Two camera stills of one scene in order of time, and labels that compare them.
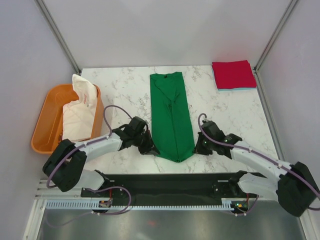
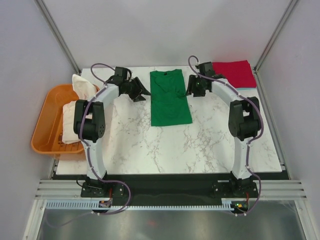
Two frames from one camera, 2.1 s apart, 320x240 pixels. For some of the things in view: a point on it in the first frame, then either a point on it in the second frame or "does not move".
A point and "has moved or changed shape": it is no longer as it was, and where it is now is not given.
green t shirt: (172, 133) has moved or changed shape
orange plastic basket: (47, 132) does not move
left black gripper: (149, 144) -> (140, 90)
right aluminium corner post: (291, 6) does not move
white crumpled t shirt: (79, 115) does not move
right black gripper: (198, 149) -> (191, 88)
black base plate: (167, 186) does not move
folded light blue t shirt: (232, 89) does not move
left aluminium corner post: (42, 6) does not move
